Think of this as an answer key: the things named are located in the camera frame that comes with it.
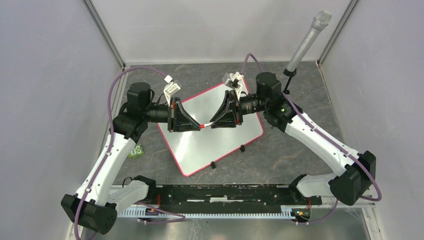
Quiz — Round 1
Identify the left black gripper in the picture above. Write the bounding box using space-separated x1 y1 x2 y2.
143 97 201 133

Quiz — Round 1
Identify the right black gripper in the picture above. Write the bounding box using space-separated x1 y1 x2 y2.
209 90 268 129

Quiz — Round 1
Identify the red capped whiteboard marker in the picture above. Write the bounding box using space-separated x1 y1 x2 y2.
200 122 213 129

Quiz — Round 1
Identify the white board with pink rim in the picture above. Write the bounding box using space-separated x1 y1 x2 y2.
157 83 264 177

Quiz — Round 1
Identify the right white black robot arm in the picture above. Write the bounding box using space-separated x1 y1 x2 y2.
209 72 383 206

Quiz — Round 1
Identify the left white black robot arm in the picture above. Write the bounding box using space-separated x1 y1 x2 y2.
61 82 204 235

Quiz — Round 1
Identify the small green eraser toy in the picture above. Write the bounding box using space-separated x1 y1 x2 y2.
128 144 145 159

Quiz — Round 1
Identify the black microphone tripod stand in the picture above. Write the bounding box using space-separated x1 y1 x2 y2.
271 68 297 128

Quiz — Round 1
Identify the silver microphone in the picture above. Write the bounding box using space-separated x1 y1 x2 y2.
284 10 332 76

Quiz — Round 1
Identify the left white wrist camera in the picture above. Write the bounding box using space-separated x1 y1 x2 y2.
163 80 181 106

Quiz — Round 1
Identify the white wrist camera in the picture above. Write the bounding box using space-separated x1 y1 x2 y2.
163 80 181 106
222 71 244 99

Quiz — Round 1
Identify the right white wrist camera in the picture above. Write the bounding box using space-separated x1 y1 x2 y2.
222 71 244 99

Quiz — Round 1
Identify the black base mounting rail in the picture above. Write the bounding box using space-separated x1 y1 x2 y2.
143 184 322 214

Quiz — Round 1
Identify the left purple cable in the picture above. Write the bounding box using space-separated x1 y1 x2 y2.
73 66 186 240

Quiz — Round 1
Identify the purple cable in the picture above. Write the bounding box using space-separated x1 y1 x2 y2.
241 52 383 225
73 66 186 240

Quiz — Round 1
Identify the white slotted cable duct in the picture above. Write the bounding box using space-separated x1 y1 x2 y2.
118 206 300 220

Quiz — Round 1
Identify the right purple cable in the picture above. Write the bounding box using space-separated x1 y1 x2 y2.
241 52 383 225

